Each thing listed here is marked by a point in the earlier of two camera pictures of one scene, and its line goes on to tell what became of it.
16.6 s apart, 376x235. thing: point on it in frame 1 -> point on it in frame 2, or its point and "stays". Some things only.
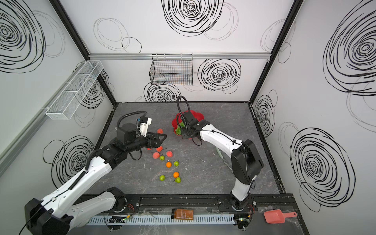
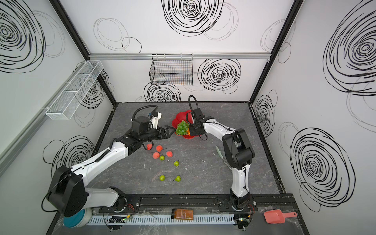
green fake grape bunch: x=178 y=129 stays
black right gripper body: x=186 y=129 -> x=192 y=128
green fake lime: x=178 y=179 stays
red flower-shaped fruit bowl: x=198 y=116 stays
